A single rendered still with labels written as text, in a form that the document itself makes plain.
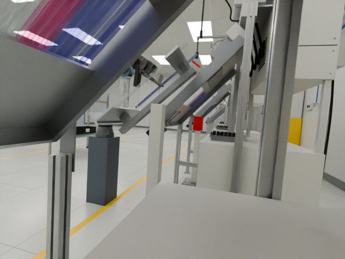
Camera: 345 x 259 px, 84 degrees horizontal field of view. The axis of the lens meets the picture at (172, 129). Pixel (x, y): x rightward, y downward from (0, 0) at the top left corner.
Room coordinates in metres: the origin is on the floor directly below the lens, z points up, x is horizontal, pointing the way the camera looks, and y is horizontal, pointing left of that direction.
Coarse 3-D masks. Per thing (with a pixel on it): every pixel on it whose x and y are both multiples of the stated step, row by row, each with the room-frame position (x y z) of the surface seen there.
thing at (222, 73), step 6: (228, 60) 1.32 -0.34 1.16; (234, 60) 1.45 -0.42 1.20; (222, 66) 1.33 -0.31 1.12; (228, 66) 1.48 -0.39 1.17; (234, 66) 1.66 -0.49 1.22; (216, 72) 1.18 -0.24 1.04; (222, 72) 1.29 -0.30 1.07; (228, 72) 1.70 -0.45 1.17; (210, 78) 1.18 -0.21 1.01; (216, 78) 1.30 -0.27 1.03; (222, 78) 1.71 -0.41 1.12; (204, 84) 1.38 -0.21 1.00; (210, 84) 1.33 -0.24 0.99; (216, 84) 1.74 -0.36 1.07; (204, 90) 1.57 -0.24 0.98; (210, 90) 1.79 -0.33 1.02
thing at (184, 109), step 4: (184, 104) 1.48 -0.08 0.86; (180, 108) 1.45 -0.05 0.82; (184, 108) 1.57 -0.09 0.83; (188, 108) 1.71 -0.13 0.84; (176, 112) 1.38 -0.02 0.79; (180, 112) 1.49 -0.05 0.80; (184, 112) 1.71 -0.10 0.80; (172, 116) 1.48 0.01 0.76; (176, 116) 1.59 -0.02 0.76; (180, 116) 1.73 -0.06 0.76; (168, 120) 1.49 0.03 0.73; (172, 120) 1.62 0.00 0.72; (176, 120) 1.75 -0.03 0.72
